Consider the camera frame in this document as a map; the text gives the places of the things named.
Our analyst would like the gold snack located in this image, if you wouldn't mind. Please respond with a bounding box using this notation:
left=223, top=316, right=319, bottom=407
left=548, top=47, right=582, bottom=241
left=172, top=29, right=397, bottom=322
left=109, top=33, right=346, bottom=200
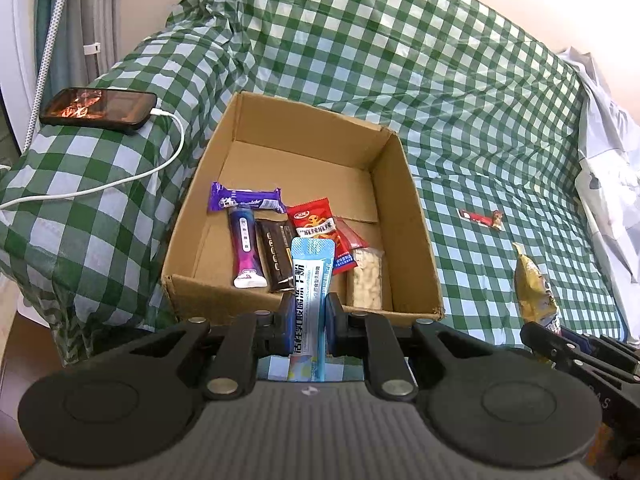
left=513, top=243, right=561, bottom=335

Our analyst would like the clear pack of crackers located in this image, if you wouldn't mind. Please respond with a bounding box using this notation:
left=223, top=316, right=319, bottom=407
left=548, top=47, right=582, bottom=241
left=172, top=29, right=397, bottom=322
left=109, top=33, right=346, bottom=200
left=347, top=248, right=383, bottom=311

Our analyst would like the purple tube snack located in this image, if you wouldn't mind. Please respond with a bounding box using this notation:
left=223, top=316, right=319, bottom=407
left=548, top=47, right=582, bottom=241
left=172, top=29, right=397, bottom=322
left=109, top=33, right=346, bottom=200
left=229, top=208, right=268, bottom=289

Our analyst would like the light blue stick packet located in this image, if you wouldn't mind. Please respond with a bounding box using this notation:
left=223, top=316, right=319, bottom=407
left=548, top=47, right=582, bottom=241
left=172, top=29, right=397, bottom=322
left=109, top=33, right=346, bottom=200
left=288, top=237, right=335, bottom=382

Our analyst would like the black chocolate bar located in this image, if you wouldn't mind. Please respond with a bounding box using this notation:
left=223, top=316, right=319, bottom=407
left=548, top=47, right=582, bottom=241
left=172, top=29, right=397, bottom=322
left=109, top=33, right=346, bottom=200
left=257, top=219, right=295, bottom=292

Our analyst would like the red kitkat style bar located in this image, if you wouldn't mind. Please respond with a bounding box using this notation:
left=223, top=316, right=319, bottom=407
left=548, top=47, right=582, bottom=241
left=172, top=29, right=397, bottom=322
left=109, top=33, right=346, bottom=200
left=458, top=209, right=494, bottom=226

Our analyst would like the small red gold candy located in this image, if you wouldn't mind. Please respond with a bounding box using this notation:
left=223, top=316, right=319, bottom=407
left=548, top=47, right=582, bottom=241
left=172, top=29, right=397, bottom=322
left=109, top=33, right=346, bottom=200
left=490, top=210, right=504, bottom=231

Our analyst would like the orange red chip packet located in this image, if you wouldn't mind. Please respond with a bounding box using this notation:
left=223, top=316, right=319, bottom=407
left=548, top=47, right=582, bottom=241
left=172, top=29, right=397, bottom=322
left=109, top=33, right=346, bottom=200
left=286, top=197, right=356, bottom=274

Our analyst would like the purple candy bar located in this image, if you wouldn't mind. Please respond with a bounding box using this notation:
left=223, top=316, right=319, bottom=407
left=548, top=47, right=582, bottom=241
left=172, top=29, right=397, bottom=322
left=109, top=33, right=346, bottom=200
left=208, top=182, right=286, bottom=214

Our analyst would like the red snack packet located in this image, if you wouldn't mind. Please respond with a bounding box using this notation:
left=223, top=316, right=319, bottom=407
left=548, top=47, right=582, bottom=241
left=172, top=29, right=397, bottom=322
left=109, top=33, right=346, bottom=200
left=334, top=217, right=369, bottom=254

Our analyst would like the white plastic sheet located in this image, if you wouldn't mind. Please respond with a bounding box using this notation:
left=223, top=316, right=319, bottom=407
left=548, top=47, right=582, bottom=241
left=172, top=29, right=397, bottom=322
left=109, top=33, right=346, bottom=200
left=560, top=47, right=639, bottom=347

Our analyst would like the open cardboard box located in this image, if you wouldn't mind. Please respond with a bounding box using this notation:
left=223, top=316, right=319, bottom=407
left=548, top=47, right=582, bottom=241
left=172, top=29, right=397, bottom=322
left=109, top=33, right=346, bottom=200
left=162, top=92, right=445, bottom=326

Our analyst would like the green checkered sofa cover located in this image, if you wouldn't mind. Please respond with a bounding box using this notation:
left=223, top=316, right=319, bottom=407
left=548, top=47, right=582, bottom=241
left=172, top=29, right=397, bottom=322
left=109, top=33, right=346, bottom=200
left=1, top=0, right=625, bottom=364

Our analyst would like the black smartphone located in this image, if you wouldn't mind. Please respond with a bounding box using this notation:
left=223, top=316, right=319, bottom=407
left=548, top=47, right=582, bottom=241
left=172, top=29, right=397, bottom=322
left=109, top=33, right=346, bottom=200
left=39, top=88, right=157, bottom=134

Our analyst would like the grey curtain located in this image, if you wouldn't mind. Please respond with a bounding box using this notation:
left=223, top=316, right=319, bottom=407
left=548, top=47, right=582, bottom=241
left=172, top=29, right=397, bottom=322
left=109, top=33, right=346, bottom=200
left=42, top=0, right=120, bottom=101

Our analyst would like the white charging cable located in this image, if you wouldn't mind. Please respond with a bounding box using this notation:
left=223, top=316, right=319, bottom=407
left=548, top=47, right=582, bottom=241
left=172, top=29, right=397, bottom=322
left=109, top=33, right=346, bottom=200
left=0, top=107, right=188, bottom=213

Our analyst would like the garment steamer with hose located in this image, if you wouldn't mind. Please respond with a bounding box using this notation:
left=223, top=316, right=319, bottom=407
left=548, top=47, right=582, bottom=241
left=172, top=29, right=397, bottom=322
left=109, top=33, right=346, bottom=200
left=23, top=0, right=66, bottom=151

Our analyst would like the white door frame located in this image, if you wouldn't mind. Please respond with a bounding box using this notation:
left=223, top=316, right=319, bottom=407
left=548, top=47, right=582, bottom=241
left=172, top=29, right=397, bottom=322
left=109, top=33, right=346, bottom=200
left=1, top=0, right=38, bottom=151

